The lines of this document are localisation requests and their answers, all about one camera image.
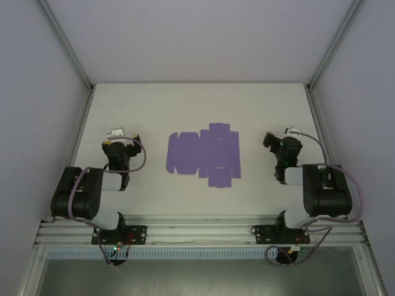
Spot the grey metal sheet panel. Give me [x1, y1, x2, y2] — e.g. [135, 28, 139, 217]
[36, 258, 364, 296]

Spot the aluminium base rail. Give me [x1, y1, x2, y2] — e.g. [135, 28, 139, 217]
[35, 215, 370, 247]

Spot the aluminium lower frame leg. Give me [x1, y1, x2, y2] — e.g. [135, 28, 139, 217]
[17, 245, 47, 296]
[351, 245, 388, 296]

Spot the black round cable grommet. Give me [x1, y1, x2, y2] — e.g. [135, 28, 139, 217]
[275, 249, 299, 266]
[104, 257, 127, 268]

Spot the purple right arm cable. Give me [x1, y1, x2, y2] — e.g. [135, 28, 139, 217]
[265, 129, 364, 267]

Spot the aluminium table side rail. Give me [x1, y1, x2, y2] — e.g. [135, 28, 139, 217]
[305, 86, 352, 221]
[49, 88, 96, 223]

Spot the slotted grey cable duct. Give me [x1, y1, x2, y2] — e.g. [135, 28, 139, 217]
[46, 248, 309, 260]

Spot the aluminium frame post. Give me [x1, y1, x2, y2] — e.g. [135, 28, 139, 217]
[38, 0, 95, 93]
[304, 0, 367, 93]

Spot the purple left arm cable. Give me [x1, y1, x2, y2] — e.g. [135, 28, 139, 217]
[69, 137, 148, 266]

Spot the purple paper box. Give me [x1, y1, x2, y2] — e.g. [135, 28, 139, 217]
[165, 122, 241, 189]

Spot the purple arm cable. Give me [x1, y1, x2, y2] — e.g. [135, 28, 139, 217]
[265, 129, 364, 267]
[69, 137, 148, 266]

